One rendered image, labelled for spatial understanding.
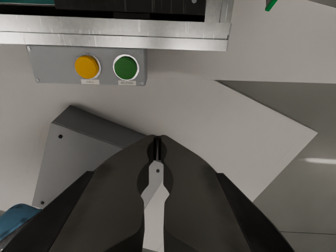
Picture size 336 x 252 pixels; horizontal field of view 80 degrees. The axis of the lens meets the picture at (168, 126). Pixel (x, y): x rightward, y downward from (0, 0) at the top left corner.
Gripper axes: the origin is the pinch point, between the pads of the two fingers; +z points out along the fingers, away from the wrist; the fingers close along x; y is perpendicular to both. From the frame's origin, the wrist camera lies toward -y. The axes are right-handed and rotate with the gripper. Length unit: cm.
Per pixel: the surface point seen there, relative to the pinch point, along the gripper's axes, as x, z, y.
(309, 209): 148, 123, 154
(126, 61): -6.2, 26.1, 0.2
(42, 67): -21.9, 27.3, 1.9
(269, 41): 24.1, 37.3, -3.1
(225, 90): 16.0, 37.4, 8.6
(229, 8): 11.1, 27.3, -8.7
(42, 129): -32, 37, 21
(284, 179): 111, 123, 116
